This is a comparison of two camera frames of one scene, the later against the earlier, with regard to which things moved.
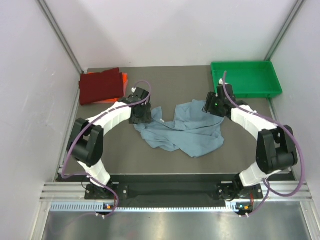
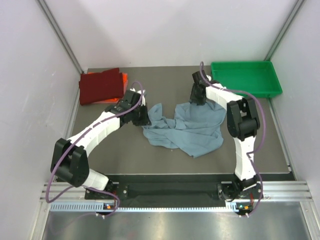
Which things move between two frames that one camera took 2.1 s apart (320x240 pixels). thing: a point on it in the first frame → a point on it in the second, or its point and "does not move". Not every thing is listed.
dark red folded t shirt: [96, 86] does not move
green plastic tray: [249, 79] does not move
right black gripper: [212, 97] → [193, 99]
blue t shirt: [193, 132] does not move
